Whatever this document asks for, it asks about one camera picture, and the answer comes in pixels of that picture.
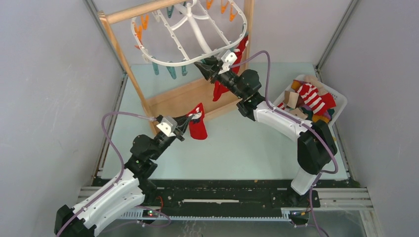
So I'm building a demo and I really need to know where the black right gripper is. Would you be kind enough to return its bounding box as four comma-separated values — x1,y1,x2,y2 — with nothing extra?
194,57,245,100

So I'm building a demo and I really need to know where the red Santa sock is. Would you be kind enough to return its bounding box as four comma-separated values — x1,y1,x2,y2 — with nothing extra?
187,103,208,140
233,35,249,65
212,81,229,102

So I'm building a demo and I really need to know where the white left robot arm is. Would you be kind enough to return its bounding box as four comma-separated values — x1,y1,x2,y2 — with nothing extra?
54,112,201,237

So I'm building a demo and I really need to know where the wooden hanger stand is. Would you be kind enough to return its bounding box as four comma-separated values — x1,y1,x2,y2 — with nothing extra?
97,0,239,120

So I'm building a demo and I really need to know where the white oval clip hanger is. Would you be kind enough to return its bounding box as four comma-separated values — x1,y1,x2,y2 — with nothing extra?
130,0,248,67

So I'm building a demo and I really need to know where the pile of colourful socks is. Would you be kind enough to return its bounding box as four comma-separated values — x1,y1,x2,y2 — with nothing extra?
277,75,337,124

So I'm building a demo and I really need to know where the teal clothespin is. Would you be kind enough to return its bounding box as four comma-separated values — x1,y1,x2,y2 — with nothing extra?
166,5,174,19
181,65,188,77
166,66,177,79
152,62,160,76

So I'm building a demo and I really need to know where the orange clothespin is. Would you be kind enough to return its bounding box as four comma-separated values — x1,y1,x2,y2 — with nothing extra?
140,14,149,30
220,0,229,14
229,4,238,22

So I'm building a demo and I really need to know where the red white striped sock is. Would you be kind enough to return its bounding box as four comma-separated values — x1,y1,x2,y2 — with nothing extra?
296,83,336,116

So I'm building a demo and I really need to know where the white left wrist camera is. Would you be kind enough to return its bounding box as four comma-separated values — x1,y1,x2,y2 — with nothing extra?
156,116,178,137

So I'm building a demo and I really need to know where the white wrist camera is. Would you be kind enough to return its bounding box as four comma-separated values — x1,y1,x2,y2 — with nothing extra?
217,49,237,75
156,116,178,137

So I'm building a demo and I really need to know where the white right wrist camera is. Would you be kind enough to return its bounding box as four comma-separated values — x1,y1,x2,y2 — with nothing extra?
217,49,237,75

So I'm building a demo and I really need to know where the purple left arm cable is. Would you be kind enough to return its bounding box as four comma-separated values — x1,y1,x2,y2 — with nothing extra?
55,111,171,237

